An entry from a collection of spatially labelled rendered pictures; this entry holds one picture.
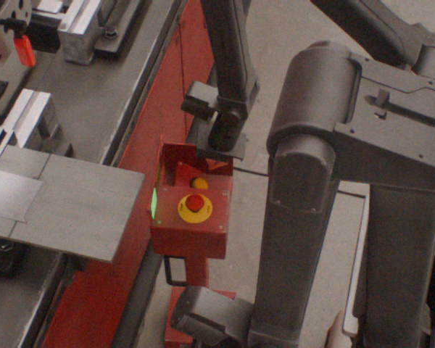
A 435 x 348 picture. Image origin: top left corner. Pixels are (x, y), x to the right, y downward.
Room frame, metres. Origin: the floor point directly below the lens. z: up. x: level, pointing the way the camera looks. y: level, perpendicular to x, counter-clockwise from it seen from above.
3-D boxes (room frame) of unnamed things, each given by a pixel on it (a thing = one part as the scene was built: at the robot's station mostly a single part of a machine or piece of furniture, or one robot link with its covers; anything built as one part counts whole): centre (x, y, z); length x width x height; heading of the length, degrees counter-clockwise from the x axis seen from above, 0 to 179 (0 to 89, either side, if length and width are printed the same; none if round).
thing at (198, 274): (0.80, 0.05, 0.39); 0.05 x 0.05 x 0.54; 85
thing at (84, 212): (0.63, 0.28, 1.00); 0.26 x 0.18 x 0.01; 76
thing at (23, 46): (0.80, 0.32, 1.20); 0.04 x 0.02 x 0.10; 76
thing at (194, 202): (0.75, 0.05, 0.79); 0.04 x 0.04 x 0.04
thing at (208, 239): (0.80, 0.05, 0.75); 0.20 x 0.16 x 0.18; 175
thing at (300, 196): (0.31, -0.07, 1.40); 0.11 x 0.06 x 0.43; 165
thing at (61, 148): (0.69, 0.36, 0.89); 0.30 x 0.05 x 0.03; 166
